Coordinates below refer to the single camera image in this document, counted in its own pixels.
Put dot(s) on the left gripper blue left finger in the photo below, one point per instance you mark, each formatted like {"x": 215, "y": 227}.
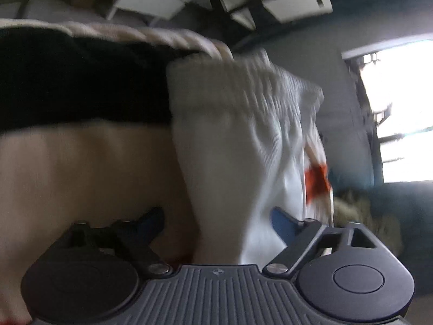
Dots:
{"x": 132, "y": 240}

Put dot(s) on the teal right curtain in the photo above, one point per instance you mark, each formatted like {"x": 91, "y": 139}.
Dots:
{"x": 400, "y": 216}

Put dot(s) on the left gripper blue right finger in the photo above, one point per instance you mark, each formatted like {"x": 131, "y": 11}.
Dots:
{"x": 301, "y": 239}

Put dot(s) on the cream patterned fleece blanket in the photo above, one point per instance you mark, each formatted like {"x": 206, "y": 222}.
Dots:
{"x": 352, "y": 206}

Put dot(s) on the white black chair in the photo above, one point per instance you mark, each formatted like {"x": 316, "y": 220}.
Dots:
{"x": 242, "y": 19}

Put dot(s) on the window with dark frame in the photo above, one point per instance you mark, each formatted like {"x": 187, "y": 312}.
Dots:
{"x": 393, "y": 80}

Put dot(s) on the striped white orange black blanket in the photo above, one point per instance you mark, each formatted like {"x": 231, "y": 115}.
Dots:
{"x": 86, "y": 134}

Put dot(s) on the white sweatpants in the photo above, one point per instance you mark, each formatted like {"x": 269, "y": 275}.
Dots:
{"x": 246, "y": 140}

